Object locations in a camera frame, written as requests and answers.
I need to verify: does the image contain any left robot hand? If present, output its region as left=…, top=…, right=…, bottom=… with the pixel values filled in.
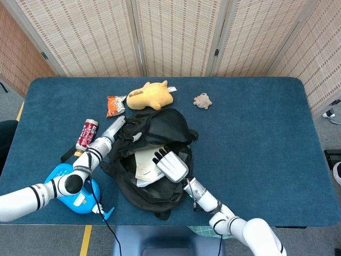
left=101, top=115, right=143, bottom=143

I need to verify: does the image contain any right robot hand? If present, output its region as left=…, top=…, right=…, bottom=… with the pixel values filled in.
left=152, top=143, right=189, bottom=184

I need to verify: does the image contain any white book yellow spine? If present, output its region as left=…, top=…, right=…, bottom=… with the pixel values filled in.
left=134, top=145, right=171, bottom=187

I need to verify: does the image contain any black backpack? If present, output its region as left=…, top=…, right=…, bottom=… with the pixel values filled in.
left=60, top=108, right=199, bottom=221

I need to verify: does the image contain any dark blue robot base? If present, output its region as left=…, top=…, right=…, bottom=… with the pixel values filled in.
left=111, top=226, right=226, bottom=256

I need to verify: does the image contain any orange snack packet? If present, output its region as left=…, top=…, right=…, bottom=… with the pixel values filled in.
left=105, top=95, right=127, bottom=118

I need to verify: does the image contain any red label drink bottle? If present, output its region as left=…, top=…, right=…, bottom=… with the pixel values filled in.
left=74, top=118, right=99, bottom=158

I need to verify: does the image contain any yellow plush toy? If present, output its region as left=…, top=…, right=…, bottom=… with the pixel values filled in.
left=126, top=80, right=178, bottom=111

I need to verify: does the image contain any green checkered cloth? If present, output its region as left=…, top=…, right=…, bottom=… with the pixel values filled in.
left=186, top=226, right=230, bottom=240

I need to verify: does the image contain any small brown plush toy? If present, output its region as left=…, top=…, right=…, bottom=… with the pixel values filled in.
left=193, top=92, right=213, bottom=110

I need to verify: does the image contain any blue detergent pump bottle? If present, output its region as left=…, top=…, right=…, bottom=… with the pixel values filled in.
left=44, top=163, right=116, bottom=222

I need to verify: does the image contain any beige woven screen panel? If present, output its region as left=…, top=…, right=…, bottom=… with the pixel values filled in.
left=130, top=0, right=230, bottom=78
left=5, top=0, right=144, bottom=78
left=266, top=0, right=341, bottom=113
left=210, top=0, right=319, bottom=78

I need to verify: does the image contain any yellow floor tape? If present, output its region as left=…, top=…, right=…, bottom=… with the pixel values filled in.
left=15, top=101, right=25, bottom=122
left=79, top=225, right=93, bottom=256

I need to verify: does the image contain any blue table cloth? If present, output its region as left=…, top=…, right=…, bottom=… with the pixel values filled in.
left=0, top=77, right=341, bottom=227

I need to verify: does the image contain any brown woven screen panel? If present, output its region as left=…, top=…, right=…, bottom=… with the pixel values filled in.
left=0, top=4, right=55, bottom=98

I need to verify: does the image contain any black box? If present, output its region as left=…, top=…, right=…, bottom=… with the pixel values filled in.
left=323, top=149, right=341, bottom=167

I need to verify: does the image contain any white black floor object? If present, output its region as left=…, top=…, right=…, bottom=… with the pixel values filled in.
left=322, top=99, right=341, bottom=125

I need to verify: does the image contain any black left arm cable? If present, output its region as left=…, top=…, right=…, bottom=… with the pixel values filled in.
left=86, top=150, right=122, bottom=256

